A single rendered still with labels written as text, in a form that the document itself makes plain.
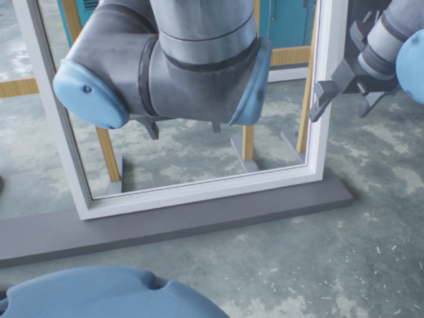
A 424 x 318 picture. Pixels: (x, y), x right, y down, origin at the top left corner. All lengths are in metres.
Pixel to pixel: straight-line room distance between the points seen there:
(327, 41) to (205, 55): 1.16
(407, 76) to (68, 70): 0.38
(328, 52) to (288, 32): 1.67
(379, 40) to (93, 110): 0.48
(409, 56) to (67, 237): 1.38
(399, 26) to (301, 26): 2.53
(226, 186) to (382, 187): 0.81
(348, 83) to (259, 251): 0.91
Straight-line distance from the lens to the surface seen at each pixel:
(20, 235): 1.64
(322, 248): 1.46
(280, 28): 3.04
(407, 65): 0.45
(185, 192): 1.50
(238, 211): 1.47
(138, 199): 1.50
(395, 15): 0.62
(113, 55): 0.36
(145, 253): 1.43
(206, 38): 0.27
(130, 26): 0.40
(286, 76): 2.82
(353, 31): 0.71
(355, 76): 0.65
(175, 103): 0.33
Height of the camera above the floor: 1.11
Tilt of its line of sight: 37 degrees down
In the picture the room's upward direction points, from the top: 2 degrees counter-clockwise
